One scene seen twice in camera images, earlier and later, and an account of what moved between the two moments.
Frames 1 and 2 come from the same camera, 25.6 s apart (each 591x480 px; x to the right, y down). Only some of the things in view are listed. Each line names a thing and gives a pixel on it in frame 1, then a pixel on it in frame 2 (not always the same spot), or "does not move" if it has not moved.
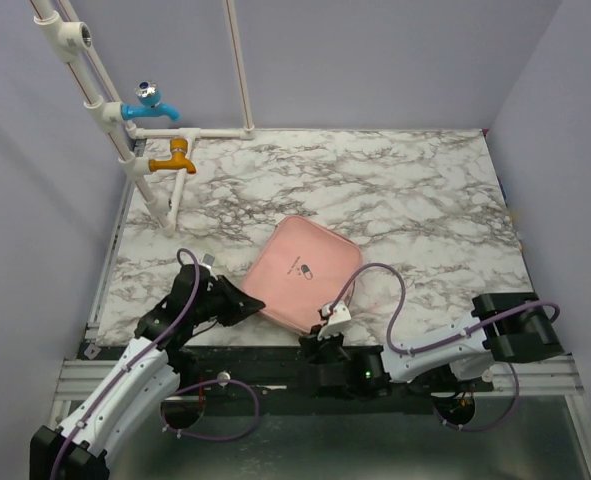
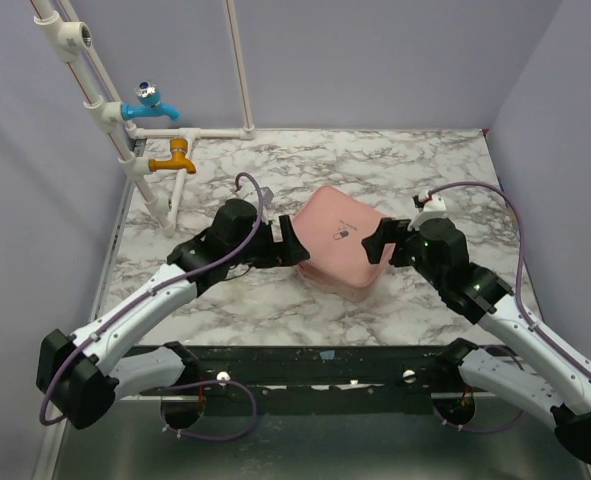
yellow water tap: [178, 161] does not move
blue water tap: [151, 104] does not move
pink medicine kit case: [299, 271] -> [331, 226]
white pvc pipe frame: [155, 159] does not move
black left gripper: [223, 301] -> [276, 245]
